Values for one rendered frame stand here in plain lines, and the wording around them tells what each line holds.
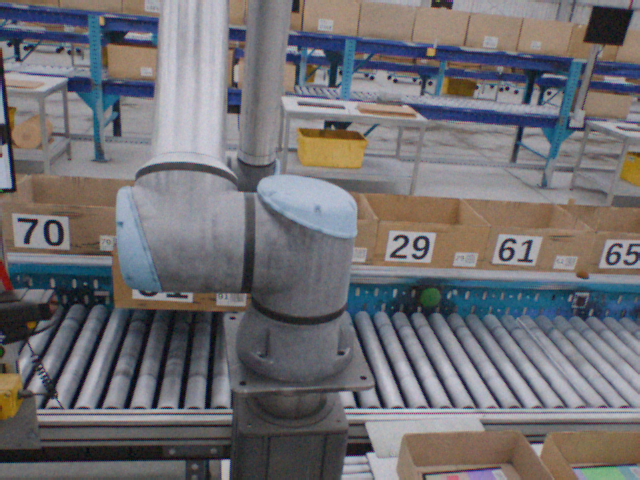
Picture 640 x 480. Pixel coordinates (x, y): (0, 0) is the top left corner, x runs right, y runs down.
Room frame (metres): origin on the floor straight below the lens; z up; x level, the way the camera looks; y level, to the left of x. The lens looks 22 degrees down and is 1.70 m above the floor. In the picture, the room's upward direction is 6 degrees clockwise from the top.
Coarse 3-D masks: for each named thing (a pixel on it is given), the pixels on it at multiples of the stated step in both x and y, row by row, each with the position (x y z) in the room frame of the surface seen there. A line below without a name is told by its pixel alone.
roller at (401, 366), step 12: (384, 324) 1.65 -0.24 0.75; (384, 336) 1.59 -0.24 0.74; (396, 336) 1.59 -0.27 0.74; (384, 348) 1.55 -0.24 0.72; (396, 348) 1.51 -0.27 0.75; (396, 360) 1.45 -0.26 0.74; (396, 372) 1.41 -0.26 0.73; (408, 372) 1.39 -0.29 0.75; (408, 384) 1.34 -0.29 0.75; (408, 396) 1.30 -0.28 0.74; (420, 396) 1.29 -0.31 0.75; (420, 408) 1.25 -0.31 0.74
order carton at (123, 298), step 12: (120, 276) 1.37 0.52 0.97; (120, 288) 1.37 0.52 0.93; (120, 300) 1.38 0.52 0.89; (132, 300) 1.38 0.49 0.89; (144, 300) 1.38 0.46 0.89; (156, 300) 1.39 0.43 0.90; (168, 300) 1.39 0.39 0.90; (192, 300) 1.40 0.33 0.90; (204, 300) 1.41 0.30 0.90; (216, 300) 1.41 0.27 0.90
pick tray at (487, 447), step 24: (432, 432) 1.03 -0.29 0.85; (456, 432) 1.03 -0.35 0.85; (480, 432) 1.04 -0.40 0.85; (504, 432) 1.06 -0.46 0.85; (408, 456) 0.96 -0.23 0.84; (432, 456) 1.02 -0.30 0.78; (456, 456) 1.04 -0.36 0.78; (480, 456) 1.05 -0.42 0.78; (504, 456) 1.06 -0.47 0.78; (528, 456) 1.01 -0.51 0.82
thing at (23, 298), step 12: (0, 300) 1.00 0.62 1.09; (12, 300) 1.00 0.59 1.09; (24, 300) 1.00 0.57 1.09; (36, 300) 1.01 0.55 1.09; (48, 300) 1.02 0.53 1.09; (0, 312) 0.98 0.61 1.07; (12, 312) 0.99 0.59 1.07; (24, 312) 0.99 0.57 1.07; (36, 312) 1.00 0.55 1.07; (48, 312) 1.00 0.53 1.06; (0, 324) 0.99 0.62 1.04; (12, 324) 1.00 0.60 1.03; (24, 324) 1.01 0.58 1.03; (12, 336) 1.00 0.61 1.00; (24, 336) 1.00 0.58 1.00
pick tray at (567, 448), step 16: (560, 432) 1.07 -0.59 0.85; (576, 432) 1.08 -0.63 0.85; (592, 432) 1.09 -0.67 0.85; (608, 432) 1.09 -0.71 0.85; (624, 432) 1.10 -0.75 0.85; (544, 448) 1.06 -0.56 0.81; (560, 448) 1.07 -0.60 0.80; (576, 448) 1.08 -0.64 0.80; (592, 448) 1.09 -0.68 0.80; (608, 448) 1.09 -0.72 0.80; (624, 448) 1.10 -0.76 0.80; (560, 464) 0.99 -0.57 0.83; (576, 464) 1.08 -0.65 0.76; (592, 464) 1.08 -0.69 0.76
